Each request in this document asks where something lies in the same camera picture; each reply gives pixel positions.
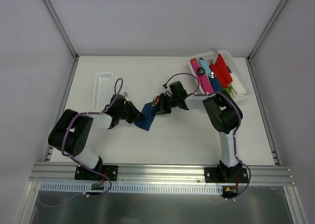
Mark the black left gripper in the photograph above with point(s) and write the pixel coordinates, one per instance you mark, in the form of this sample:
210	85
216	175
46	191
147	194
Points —
130	109

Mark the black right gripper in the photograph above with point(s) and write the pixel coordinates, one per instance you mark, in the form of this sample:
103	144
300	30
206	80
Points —
163	105

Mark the blue paper napkin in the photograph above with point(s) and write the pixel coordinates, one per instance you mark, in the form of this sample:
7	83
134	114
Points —
147	111

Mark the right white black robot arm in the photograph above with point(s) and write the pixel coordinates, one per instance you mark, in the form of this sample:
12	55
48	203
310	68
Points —
225	116

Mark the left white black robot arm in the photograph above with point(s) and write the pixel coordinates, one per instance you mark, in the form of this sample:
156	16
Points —
71	132

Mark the pink napkin roll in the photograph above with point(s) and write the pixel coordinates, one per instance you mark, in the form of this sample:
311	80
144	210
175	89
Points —
204	80

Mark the blue napkin roll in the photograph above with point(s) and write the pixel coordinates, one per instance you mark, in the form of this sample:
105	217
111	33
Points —
214	81

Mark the teal napkin roll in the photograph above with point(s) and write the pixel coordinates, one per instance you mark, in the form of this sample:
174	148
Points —
203	64

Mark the green napkin roll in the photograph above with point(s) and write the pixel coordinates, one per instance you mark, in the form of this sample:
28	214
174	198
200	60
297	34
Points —
229	90

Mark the red napkin roll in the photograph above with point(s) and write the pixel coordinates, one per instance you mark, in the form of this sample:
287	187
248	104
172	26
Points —
221	71

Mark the white napkin roll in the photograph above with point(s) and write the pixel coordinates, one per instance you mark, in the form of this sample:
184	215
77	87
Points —
236	86

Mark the white perforated plastic tray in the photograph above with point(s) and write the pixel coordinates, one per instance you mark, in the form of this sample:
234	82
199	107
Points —
103	90

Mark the black round spoon head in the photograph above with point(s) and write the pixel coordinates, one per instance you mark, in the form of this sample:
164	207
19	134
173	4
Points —
201	71

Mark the white basket of rolls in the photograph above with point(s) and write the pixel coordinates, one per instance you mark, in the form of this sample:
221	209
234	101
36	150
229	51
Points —
211	57

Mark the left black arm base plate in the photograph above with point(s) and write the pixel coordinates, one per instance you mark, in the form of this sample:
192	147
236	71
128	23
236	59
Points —
82	174

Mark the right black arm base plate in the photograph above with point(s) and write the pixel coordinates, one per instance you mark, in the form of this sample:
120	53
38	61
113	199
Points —
222	175

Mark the white slotted cable duct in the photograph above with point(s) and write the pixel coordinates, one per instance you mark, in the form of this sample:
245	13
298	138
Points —
132	188

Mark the aluminium mounting rail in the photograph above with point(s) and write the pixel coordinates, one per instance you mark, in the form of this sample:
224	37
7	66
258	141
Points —
161	174

